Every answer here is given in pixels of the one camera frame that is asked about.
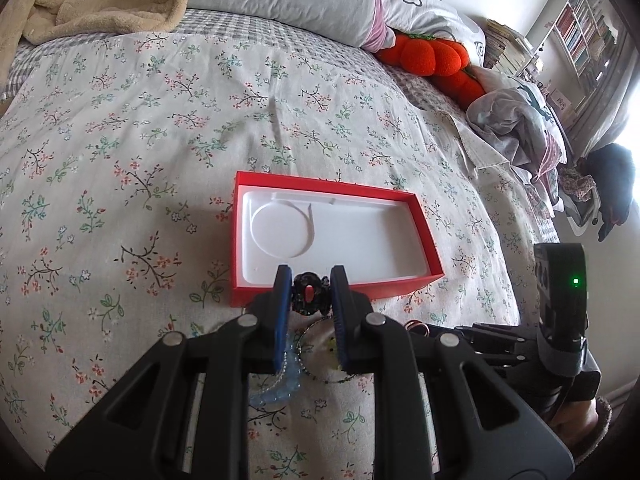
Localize light blue bead bracelet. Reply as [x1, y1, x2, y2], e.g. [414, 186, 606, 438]
[247, 331, 305, 410]

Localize black flower hair clip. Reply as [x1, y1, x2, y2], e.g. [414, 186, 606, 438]
[292, 272, 331, 316]

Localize gold spiral bangle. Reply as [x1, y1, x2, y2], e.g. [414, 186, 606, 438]
[404, 320, 431, 340]

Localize red jewelry box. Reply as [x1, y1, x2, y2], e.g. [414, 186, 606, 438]
[231, 171, 445, 307]

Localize right hand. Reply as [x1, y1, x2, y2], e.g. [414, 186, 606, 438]
[550, 396, 612, 464]

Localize dark clothes pile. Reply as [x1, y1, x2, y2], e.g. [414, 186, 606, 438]
[558, 143, 636, 242]

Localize crumpled grey clothes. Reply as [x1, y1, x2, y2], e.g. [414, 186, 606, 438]
[466, 65, 567, 214]

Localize floral bed sheet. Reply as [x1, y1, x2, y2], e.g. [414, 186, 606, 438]
[1, 11, 556, 467]

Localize stack of books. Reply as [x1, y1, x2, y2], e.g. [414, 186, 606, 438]
[483, 20, 535, 76]

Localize white bookshelf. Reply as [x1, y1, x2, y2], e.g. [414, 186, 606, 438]
[550, 0, 617, 110]

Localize orange pumpkin plush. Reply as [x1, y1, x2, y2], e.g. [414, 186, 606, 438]
[375, 32, 486, 110]

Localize white printed pillow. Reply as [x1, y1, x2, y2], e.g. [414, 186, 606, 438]
[382, 0, 486, 66]

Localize beige fleece blanket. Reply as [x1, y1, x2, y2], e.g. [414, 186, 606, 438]
[1, 0, 188, 84]

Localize black tracker camera box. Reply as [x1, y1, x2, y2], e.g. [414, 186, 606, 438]
[534, 243, 588, 353]

